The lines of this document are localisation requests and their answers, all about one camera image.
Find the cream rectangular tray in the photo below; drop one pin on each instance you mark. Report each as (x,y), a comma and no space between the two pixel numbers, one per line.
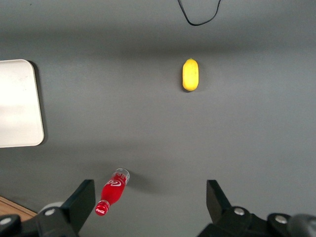
(17,103)

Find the wooden drawer cabinet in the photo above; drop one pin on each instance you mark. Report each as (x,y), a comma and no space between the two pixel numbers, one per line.
(12,206)

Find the red cola bottle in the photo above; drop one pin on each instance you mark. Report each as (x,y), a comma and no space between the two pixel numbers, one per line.
(113,190)

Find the yellow lemon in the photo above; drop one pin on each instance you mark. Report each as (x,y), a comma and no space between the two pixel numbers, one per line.
(190,75)

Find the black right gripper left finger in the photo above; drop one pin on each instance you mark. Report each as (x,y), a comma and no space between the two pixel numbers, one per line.
(76,205)

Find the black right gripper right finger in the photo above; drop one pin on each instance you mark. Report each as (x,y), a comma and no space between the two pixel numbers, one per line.
(218,202)

